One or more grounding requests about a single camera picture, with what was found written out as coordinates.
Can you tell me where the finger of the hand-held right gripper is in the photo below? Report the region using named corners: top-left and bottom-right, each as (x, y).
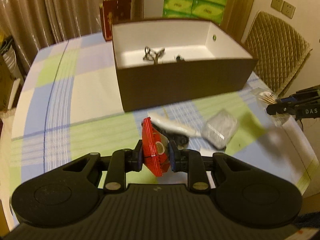
top-left (266, 99), bottom-right (301, 116)
top-left (276, 93), bottom-right (298, 104)

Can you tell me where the golden brown curtain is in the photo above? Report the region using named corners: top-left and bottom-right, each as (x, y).
top-left (220, 0), bottom-right (259, 45)

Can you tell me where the chair with quilted cover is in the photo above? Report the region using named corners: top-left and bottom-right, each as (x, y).
top-left (244, 11), bottom-right (313, 98)

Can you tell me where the white plastic handle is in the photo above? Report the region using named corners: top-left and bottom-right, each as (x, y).
top-left (147, 112), bottom-right (202, 137)

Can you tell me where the red snack packet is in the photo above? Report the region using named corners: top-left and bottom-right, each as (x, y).
top-left (141, 117), bottom-right (170, 177)

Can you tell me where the shiny brown curtain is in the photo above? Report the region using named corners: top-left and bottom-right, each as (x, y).
top-left (0, 0), bottom-right (145, 65)

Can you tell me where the red gift bag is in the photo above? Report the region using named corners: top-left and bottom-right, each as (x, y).
top-left (99, 0), bottom-right (132, 42)

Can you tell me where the black binder clip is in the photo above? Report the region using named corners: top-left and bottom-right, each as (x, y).
top-left (142, 45), bottom-right (167, 64)

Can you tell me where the dark brown cardboard box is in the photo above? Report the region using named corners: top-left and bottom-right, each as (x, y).
top-left (0, 55), bottom-right (16, 110)

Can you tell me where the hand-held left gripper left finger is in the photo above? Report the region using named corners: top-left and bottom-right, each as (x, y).
top-left (56, 140), bottom-right (145, 193)

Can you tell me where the cotton swab bag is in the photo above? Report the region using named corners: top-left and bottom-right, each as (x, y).
top-left (252, 88), bottom-right (294, 127)

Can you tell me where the stack of metal plates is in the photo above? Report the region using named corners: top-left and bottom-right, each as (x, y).
top-left (0, 36), bottom-right (18, 75)

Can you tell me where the stack of green tissue packs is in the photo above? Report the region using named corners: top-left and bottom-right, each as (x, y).
top-left (162, 0), bottom-right (230, 25)

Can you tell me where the clear floss pick box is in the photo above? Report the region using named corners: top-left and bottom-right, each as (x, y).
top-left (202, 109), bottom-right (238, 149)

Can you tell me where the brown cardboard box white inside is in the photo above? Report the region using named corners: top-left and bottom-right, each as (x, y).
top-left (112, 17), bottom-right (259, 112)

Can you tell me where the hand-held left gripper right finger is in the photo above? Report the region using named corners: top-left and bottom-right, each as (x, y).
top-left (168, 140), bottom-right (253, 193)

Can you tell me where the gold wall socket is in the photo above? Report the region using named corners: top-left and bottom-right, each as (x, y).
top-left (271, 0), bottom-right (284, 12)
top-left (281, 1), bottom-right (295, 19)

